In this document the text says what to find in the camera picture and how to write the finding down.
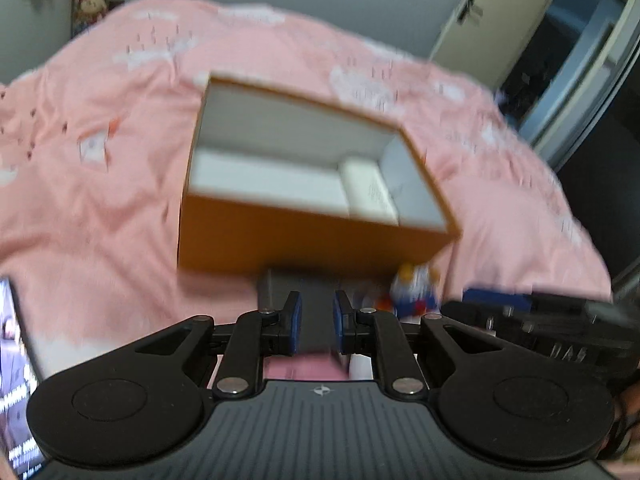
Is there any white small box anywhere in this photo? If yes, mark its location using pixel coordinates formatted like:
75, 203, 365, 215
341, 157, 399, 224

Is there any black door handle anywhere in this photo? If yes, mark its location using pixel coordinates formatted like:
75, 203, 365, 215
456, 0, 484, 24

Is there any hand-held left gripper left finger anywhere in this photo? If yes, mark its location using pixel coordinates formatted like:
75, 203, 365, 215
132, 291, 303, 401

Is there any white door frame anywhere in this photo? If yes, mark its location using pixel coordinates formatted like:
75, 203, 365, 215
522, 0, 640, 161

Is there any pink cloud print blanket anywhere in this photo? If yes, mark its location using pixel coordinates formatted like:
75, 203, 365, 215
0, 0, 615, 396

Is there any small blue white figure toy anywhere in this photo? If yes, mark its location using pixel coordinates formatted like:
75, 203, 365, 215
380, 261, 441, 318

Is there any orange cardboard box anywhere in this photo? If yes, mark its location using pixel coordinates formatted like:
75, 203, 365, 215
177, 72, 461, 276

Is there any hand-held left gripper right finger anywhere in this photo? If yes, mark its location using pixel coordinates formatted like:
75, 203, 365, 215
332, 290, 506, 401

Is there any cream door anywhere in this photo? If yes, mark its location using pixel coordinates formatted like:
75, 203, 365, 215
429, 0, 572, 107

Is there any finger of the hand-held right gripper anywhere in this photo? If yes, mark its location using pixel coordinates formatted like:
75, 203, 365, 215
462, 286, 626, 323

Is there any dark grey box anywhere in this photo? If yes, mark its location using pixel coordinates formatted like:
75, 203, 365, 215
257, 267, 347, 357

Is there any brown-haired plush doll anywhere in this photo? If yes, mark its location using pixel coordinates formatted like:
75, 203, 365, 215
74, 0, 109, 25

